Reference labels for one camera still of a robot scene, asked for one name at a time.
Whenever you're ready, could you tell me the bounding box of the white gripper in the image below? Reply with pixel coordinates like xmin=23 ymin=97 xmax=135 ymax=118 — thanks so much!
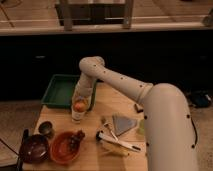
xmin=72 ymin=90 xmax=89 ymax=111

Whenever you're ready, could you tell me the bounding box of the orange apple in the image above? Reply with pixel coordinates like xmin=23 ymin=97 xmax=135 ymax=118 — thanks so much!
xmin=73 ymin=102 xmax=86 ymax=112

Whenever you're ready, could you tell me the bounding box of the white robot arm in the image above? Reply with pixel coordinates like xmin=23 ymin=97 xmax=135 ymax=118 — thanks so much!
xmin=74 ymin=56 xmax=199 ymax=171

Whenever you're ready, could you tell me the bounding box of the white paper cup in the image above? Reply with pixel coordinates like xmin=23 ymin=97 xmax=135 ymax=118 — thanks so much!
xmin=71 ymin=108 xmax=86 ymax=122

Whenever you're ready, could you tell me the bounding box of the small metal cup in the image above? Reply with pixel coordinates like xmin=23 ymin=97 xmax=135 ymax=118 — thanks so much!
xmin=38 ymin=121 xmax=53 ymax=136

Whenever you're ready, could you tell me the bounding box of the light green plastic cup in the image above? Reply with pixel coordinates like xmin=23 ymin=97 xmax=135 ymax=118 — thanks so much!
xmin=138 ymin=119 xmax=145 ymax=135

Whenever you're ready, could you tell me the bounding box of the green plastic tray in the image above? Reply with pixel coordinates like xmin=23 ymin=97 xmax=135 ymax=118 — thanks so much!
xmin=40 ymin=73 xmax=98 ymax=111

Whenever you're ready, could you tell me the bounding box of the small metal fork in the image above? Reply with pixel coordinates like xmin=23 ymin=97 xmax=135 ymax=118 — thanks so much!
xmin=101 ymin=117 xmax=118 ymax=141

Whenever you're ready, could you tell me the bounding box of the dark grapes bunch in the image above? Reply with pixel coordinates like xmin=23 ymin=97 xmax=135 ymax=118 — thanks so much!
xmin=68 ymin=130 xmax=85 ymax=150

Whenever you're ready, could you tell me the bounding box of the grey triangular cloth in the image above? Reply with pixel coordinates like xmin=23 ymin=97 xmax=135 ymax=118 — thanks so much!
xmin=112 ymin=115 xmax=137 ymax=136

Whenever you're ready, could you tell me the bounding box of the orange plastic bowl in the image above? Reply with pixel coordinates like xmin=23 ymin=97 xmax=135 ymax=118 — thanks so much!
xmin=50 ymin=131 xmax=81 ymax=165

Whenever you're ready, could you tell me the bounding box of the yellow banana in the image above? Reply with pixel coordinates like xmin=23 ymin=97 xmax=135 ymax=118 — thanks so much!
xmin=102 ymin=142 xmax=129 ymax=157

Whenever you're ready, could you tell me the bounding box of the dark brown bowl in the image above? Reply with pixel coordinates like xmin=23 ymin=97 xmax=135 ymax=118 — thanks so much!
xmin=22 ymin=134 xmax=49 ymax=164

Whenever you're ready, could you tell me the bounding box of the dark object on floor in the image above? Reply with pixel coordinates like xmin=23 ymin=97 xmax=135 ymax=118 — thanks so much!
xmin=190 ymin=92 xmax=212 ymax=108

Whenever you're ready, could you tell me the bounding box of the white handled black spatula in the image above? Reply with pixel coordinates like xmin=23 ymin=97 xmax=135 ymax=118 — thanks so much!
xmin=96 ymin=131 xmax=141 ymax=152

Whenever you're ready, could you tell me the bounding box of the black handled utensil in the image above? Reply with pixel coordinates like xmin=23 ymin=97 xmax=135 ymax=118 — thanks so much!
xmin=15 ymin=129 xmax=29 ymax=171

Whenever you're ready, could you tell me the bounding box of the wooden chair frame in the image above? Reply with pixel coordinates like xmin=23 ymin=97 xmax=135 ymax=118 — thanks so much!
xmin=54 ymin=0 xmax=134 ymax=31

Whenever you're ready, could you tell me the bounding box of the black cable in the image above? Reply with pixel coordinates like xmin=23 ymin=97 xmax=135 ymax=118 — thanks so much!
xmin=190 ymin=117 xmax=199 ymax=149

